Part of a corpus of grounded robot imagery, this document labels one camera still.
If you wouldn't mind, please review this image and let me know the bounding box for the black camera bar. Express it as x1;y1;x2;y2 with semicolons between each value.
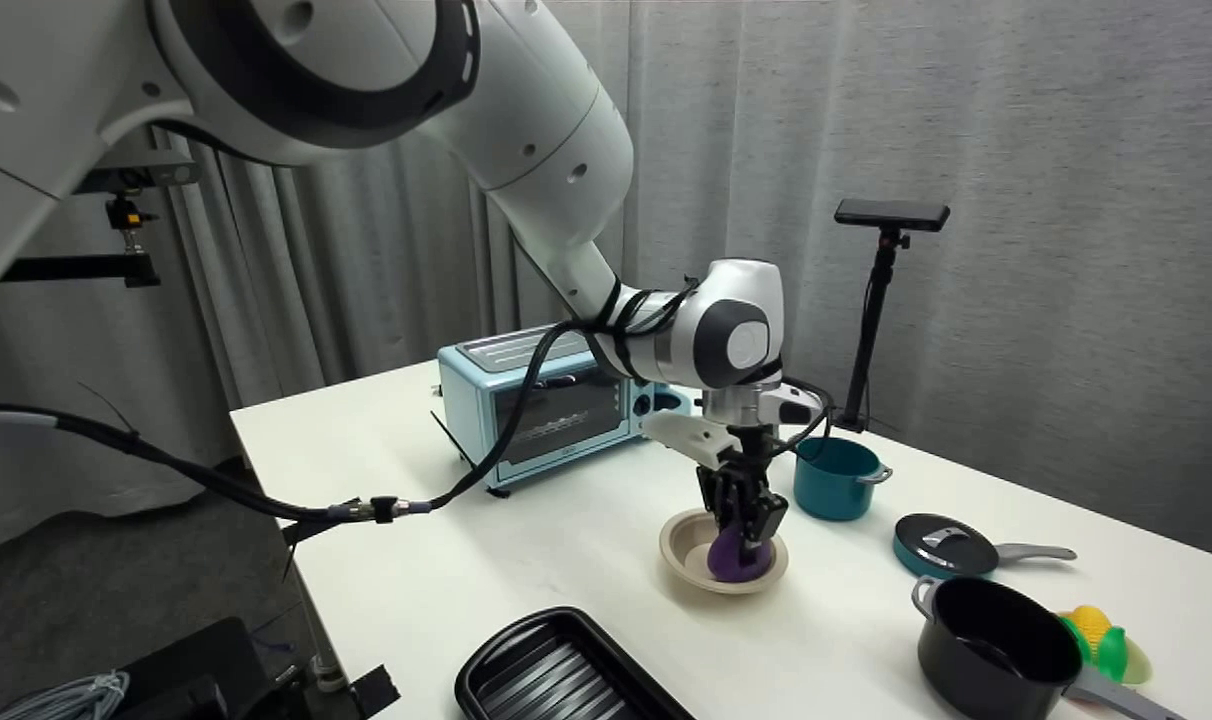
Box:
832;198;956;238

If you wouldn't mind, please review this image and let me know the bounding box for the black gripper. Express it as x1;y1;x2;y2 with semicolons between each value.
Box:
694;421;798;552

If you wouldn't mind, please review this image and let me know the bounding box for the light blue toaster oven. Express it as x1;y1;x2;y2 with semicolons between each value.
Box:
432;321;666;500

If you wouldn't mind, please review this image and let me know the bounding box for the purple plush toy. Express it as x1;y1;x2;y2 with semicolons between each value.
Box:
704;523;780;587

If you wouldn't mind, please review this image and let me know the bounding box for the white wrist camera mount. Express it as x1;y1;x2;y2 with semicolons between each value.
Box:
640;410;739;474

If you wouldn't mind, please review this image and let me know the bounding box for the black grill tray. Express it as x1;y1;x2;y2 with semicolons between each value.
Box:
451;603;697;720

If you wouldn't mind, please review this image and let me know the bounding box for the yellow green toy corn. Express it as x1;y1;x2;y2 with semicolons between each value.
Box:
1057;601;1157;690

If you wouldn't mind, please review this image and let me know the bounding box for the bluish crumpled cloth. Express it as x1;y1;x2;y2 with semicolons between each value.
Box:
24;669;136;720

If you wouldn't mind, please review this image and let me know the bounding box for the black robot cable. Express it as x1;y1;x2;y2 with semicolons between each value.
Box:
0;281;699;539

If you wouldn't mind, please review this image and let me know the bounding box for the grey curtain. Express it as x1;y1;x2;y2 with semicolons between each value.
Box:
148;0;1212;566

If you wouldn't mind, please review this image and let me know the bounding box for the beige plate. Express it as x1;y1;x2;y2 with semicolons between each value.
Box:
656;504;794;601

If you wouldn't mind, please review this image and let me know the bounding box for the teal toy pot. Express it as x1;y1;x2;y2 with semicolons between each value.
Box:
790;431;897;523

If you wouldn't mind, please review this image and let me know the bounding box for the black camera stand pole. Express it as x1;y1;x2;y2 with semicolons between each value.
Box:
832;225;906;438

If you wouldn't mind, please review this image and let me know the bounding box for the black toy pot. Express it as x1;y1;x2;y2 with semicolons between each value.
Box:
908;571;1186;720

